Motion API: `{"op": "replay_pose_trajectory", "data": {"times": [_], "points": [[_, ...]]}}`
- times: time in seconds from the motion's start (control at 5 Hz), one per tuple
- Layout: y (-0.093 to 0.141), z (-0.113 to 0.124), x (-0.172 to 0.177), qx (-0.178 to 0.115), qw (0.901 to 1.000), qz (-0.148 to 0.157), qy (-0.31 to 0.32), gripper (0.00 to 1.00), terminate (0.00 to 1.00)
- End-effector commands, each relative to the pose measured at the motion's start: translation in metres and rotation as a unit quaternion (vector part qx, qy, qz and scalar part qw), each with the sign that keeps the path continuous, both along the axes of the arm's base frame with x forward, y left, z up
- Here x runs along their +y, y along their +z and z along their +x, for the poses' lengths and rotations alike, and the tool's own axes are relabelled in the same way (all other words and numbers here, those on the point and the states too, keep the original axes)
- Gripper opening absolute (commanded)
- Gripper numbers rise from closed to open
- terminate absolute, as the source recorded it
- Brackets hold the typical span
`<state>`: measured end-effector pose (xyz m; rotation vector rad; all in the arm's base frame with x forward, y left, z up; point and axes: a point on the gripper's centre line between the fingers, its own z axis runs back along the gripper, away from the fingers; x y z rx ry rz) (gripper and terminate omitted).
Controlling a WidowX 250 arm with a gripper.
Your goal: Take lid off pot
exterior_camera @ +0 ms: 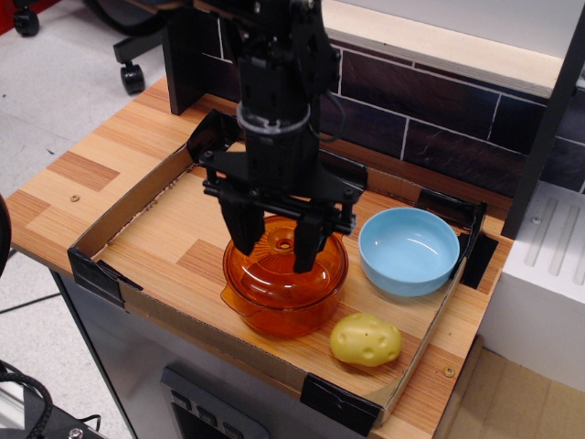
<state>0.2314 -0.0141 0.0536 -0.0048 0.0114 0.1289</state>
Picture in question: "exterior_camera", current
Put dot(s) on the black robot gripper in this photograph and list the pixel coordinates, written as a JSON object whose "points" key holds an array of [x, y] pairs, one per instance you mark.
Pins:
{"points": [[280, 172]]}

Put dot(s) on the orange transparent pot lid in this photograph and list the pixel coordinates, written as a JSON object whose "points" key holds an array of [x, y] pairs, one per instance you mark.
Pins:
{"points": [[266, 276]]}

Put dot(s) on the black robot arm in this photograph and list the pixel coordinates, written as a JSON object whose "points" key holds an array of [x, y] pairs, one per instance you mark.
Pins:
{"points": [[286, 66]]}

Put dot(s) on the orange transparent pot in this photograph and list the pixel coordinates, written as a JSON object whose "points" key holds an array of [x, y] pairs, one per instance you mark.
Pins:
{"points": [[282, 322]]}

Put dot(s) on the light blue bowl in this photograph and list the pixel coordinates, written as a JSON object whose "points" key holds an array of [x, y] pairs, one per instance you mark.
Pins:
{"points": [[408, 252]]}

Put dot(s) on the yellow toy potato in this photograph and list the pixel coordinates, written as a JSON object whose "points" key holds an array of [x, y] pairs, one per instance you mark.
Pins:
{"points": [[365, 340]]}

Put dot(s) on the cardboard fence with black tape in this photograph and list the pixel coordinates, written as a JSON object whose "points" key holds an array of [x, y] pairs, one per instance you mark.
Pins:
{"points": [[147, 287]]}

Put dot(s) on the grey toy oven panel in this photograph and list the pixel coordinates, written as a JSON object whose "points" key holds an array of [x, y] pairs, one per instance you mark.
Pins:
{"points": [[200, 414]]}

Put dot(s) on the black office chair base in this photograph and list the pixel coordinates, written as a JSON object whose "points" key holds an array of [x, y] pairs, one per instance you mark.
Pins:
{"points": [[141, 28]]}

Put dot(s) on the white toy sink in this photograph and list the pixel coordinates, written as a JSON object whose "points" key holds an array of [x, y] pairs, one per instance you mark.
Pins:
{"points": [[536, 315]]}

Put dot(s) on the black caster wheel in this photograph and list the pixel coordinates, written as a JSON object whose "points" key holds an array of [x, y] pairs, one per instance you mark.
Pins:
{"points": [[25, 20]]}

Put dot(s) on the dark grey vertical post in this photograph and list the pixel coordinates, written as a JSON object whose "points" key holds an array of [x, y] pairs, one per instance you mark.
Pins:
{"points": [[558, 103]]}

